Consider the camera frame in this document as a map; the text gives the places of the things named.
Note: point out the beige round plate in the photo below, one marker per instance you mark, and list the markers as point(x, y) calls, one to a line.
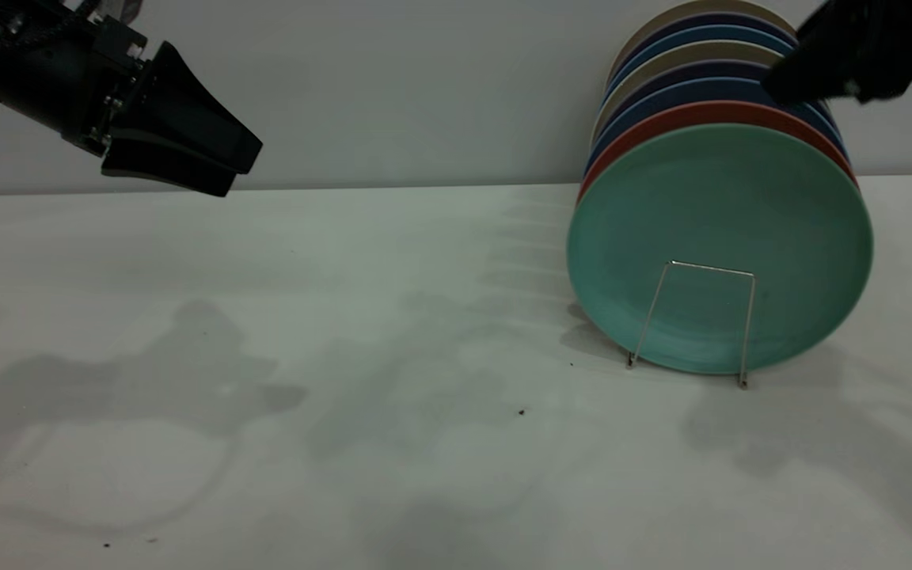
point(693, 51)
point(693, 6)

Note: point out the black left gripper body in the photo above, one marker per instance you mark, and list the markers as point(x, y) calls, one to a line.
point(104, 79)

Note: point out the dark purple round plate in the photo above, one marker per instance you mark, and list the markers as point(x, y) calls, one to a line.
point(701, 19)
point(701, 71)

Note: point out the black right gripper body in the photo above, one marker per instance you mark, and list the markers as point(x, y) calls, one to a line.
point(899, 28)

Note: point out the pink round plate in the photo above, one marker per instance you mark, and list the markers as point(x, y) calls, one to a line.
point(709, 113)

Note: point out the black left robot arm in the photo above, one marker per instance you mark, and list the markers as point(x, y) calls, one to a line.
point(5, 59)

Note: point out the navy blue round plate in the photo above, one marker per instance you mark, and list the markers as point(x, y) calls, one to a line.
point(693, 90)

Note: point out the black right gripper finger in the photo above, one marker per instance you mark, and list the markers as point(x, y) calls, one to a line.
point(812, 75)
point(887, 87)

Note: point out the green round plate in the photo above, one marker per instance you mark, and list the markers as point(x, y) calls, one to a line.
point(725, 229)

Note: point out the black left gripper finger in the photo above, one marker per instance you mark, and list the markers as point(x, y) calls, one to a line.
point(191, 119)
point(163, 170)

